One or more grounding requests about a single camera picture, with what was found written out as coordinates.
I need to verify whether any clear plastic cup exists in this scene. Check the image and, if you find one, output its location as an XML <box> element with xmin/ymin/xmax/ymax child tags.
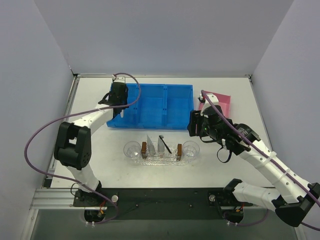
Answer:
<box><xmin>182</xmin><ymin>141</ymin><xmax>200</xmax><ymax>159</ymax></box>
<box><xmin>123</xmin><ymin>141</ymin><xmax>141</xmax><ymax>159</ymax></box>

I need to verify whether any clear holder with brown ends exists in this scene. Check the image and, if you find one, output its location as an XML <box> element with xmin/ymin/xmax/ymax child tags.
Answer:
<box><xmin>141</xmin><ymin>142</ymin><xmax>183</xmax><ymax>164</ymax></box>

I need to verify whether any black toothbrush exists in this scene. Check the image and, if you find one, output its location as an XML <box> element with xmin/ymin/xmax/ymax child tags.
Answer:
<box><xmin>158</xmin><ymin>135</ymin><xmax>172</xmax><ymax>154</ymax></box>

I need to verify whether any red-capped toothpaste tube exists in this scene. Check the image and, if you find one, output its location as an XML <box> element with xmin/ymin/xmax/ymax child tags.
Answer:
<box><xmin>157</xmin><ymin>137</ymin><xmax>165</xmax><ymax>154</ymax></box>

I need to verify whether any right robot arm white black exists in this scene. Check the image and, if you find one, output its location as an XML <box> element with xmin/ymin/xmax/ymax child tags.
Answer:
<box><xmin>187</xmin><ymin>105</ymin><xmax>320</xmax><ymax>227</ymax></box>

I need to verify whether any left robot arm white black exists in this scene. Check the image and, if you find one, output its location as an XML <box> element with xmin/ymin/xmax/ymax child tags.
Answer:
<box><xmin>53</xmin><ymin>80</ymin><xmax>129</xmax><ymax>206</ymax></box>

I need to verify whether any clear textured oval tray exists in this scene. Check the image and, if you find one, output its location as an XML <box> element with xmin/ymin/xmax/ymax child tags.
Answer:
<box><xmin>133</xmin><ymin>141</ymin><xmax>198</xmax><ymax>166</ymax></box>

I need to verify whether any pink plastic box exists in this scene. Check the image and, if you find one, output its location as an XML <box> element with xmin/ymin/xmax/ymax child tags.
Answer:
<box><xmin>197</xmin><ymin>91</ymin><xmax>231</xmax><ymax>118</ymax></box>

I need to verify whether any blue three-compartment bin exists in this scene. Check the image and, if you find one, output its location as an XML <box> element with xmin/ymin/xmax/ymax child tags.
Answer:
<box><xmin>106</xmin><ymin>83</ymin><xmax>194</xmax><ymax>131</ymax></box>

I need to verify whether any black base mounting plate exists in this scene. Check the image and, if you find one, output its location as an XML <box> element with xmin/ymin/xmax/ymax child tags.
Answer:
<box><xmin>72</xmin><ymin>187</ymin><xmax>250</xmax><ymax>221</ymax></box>

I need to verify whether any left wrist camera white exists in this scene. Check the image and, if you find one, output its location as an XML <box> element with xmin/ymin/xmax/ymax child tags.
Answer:
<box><xmin>111</xmin><ymin>74</ymin><xmax>126</xmax><ymax>84</ymax></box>

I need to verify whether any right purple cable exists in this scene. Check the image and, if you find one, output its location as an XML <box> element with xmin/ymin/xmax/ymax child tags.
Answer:
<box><xmin>201</xmin><ymin>89</ymin><xmax>320</xmax><ymax>231</ymax></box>

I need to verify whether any aluminium rail frame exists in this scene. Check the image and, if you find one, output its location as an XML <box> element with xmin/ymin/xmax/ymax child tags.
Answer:
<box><xmin>30</xmin><ymin>188</ymin><xmax>74</xmax><ymax>210</ymax></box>

